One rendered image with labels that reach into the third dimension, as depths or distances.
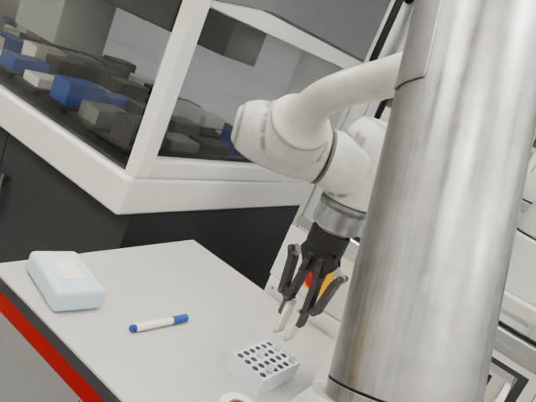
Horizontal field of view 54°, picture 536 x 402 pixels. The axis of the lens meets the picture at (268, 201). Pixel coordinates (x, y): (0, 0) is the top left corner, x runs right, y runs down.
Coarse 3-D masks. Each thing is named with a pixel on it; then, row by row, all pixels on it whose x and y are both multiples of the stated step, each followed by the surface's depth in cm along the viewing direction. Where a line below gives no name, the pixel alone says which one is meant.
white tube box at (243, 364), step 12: (240, 348) 99; (252, 348) 101; (264, 348) 102; (228, 360) 97; (240, 360) 95; (252, 360) 98; (264, 360) 98; (276, 360) 100; (288, 360) 102; (240, 372) 95; (252, 372) 94; (264, 372) 95; (276, 372) 96; (288, 372) 100; (252, 384) 94; (264, 384) 93; (276, 384) 98
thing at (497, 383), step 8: (496, 376) 109; (488, 384) 110; (496, 384) 109; (504, 384) 106; (488, 392) 110; (496, 392) 109; (504, 392) 102; (488, 400) 110; (496, 400) 98; (504, 400) 104
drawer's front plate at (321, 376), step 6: (330, 348) 90; (330, 354) 90; (324, 360) 91; (330, 360) 90; (324, 366) 91; (318, 372) 91; (324, 372) 91; (318, 378) 91; (324, 378) 91; (312, 384) 92
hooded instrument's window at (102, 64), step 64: (0, 0) 158; (64, 0) 142; (128, 0) 129; (0, 64) 159; (64, 64) 142; (128, 64) 129; (192, 64) 129; (256, 64) 149; (320, 64) 175; (64, 128) 143; (128, 128) 130; (192, 128) 141
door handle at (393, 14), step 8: (400, 0) 112; (408, 0) 115; (392, 8) 113; (392, 16) 113; (384, 24) 114; (392, 24) 113; (384, 32) 114; (384, 40) 114; (376, 48) 115; (376, 56) 115
